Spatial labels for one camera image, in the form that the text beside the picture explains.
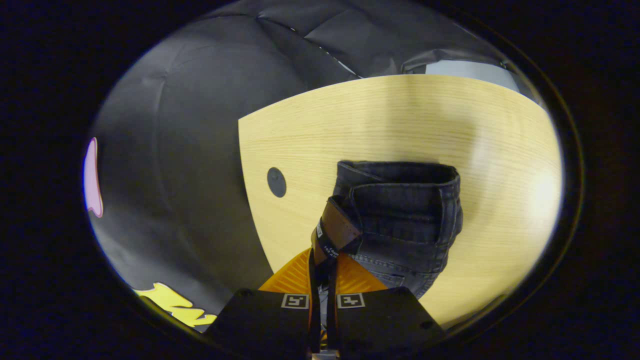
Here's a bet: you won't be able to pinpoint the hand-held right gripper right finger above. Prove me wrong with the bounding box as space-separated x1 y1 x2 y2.
327 252 446 358

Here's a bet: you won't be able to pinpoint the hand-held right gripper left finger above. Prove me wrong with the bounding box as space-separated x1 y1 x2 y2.
204 247 318 358

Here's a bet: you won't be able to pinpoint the dark denim jeans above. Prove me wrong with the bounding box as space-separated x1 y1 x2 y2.
309 160 464 321

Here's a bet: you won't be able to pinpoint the round black table grommet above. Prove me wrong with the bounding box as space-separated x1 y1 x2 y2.
267 167 287 198

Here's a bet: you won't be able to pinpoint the black backdrop cloth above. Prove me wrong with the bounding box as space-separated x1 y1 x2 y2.
82 0 541 333

